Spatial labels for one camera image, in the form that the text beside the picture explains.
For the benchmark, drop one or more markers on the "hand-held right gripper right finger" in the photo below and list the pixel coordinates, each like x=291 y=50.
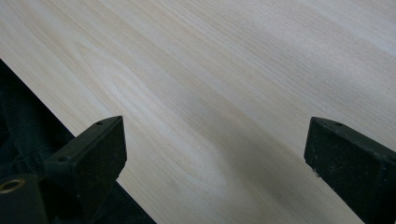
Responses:
x=351 y=165

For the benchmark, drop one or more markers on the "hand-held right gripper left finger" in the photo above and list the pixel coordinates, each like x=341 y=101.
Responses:
x=93 y=155

